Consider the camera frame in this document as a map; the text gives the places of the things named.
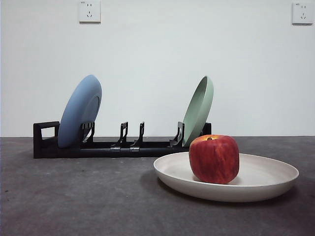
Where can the cream plate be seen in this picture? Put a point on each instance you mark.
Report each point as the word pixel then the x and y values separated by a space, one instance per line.
pixel 265 177

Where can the pale green plate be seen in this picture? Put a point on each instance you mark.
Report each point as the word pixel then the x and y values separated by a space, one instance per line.
pixel 197 110

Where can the blue plate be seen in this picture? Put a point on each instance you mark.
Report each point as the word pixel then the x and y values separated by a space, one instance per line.
pixel 76 113

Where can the red apple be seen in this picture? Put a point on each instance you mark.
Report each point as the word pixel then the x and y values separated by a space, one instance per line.
pixel 214 159

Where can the black plate rack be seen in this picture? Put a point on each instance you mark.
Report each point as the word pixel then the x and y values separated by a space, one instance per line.
pixel 98 152

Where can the white wall socket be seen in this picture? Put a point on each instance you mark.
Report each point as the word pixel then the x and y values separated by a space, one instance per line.
pixel 302 13
pixel 89 12

